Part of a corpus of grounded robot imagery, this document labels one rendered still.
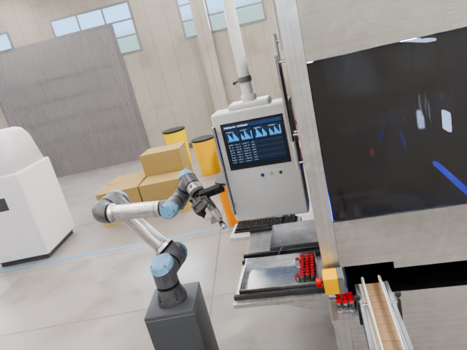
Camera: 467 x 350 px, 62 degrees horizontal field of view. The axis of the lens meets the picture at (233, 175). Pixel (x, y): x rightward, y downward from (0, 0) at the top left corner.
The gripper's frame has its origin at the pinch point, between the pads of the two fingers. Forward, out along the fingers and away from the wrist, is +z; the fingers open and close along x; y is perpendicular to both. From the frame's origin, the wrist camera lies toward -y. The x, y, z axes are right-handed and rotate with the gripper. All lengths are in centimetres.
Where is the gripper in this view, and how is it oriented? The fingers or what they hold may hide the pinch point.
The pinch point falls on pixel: (220, 219)
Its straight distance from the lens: 167.9
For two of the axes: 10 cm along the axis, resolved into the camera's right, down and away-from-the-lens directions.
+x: -5.0, -4.2, -7.6
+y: -7.2, 6.8, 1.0
